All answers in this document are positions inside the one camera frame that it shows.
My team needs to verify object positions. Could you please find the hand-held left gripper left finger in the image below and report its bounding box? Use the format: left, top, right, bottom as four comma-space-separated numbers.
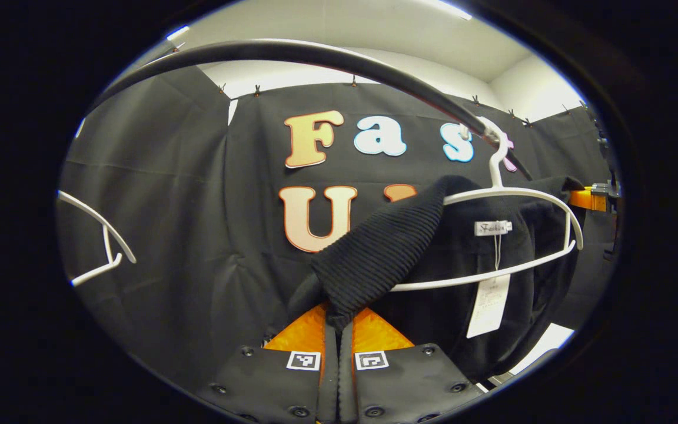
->
197, 302, 340, 424

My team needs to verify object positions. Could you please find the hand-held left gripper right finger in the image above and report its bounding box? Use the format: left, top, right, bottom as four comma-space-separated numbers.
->
339, 306, 485, 424

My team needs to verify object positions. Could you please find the black jacket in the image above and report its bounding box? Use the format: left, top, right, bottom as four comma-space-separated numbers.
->
288, 175, 587, 383

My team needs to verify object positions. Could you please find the white clothes hanger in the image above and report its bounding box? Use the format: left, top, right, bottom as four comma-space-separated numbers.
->
56, 190, 137, 287
391, 116, 584, 293

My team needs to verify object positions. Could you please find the black metal clothes rack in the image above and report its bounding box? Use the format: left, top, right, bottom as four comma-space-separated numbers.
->
88, 39, 535, 181

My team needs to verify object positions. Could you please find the white paper hang tag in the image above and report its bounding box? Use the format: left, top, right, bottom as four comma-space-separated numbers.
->
467, 274, 511, 339

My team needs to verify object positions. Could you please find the black backdrop cloth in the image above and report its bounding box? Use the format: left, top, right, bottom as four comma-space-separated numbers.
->
56, 64, 616, 383

